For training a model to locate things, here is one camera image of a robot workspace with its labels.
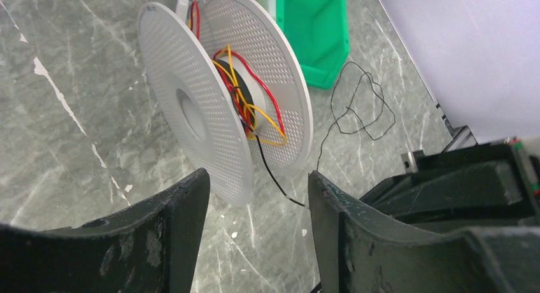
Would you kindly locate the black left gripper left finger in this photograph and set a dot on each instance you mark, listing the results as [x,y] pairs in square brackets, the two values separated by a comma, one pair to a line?
[151,246]

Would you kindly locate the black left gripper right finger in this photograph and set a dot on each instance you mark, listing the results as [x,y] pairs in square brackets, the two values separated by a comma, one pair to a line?
[360,249]

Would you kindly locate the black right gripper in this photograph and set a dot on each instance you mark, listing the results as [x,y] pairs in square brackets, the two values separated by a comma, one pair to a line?
[495,184]

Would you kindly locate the white perforated cable spool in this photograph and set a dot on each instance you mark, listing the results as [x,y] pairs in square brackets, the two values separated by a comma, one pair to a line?
[231,90]

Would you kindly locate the green plastic bin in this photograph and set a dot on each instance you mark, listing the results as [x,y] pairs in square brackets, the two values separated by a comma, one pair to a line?
[317,31]

